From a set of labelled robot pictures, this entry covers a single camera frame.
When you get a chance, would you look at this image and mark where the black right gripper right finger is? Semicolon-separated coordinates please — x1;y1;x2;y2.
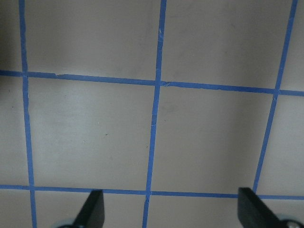
238;187;288;228

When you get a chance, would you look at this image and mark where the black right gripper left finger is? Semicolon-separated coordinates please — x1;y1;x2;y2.
72;190;105;228

